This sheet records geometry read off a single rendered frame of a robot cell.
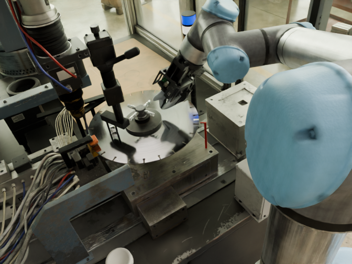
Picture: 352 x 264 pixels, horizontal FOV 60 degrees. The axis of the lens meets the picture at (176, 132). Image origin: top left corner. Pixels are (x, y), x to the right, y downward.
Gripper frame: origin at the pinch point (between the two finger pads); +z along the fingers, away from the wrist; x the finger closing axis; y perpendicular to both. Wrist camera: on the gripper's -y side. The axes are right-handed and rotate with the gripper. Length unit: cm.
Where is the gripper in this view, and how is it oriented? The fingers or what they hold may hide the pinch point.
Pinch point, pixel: (164, 104)
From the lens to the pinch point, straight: 90.7
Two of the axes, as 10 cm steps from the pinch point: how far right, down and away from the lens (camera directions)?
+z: -4.3, 5.7, 7.0
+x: 6.9, 7.1, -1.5
